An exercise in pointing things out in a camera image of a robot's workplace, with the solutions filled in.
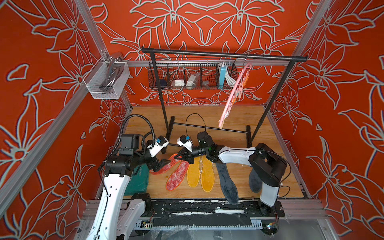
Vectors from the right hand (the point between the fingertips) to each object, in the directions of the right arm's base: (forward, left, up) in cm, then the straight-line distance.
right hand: (173, 159), depth 75 cm
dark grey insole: (-10, -30, -15) cm, 35 cm away
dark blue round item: (+51, +11, +11) cm, 53 cm away
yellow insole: (-1, -11, -15) cm, 18 cm away
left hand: (+1, +5, +7) cm, 9 cm away
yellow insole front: (-4, -18, -15) cm, 24 cm away
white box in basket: (+40, -2, +19) cm, 44 cm away
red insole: (0, 0, -2) cm, 2 cm away
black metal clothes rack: (+18, -48, +16) cm, 54 cm away
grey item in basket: (+43, -9, +17) cm, 47 cm away
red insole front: (-4, -1, -14) cm, 15 cm away
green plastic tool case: (-8, +19, -11) cm, 23 cm away
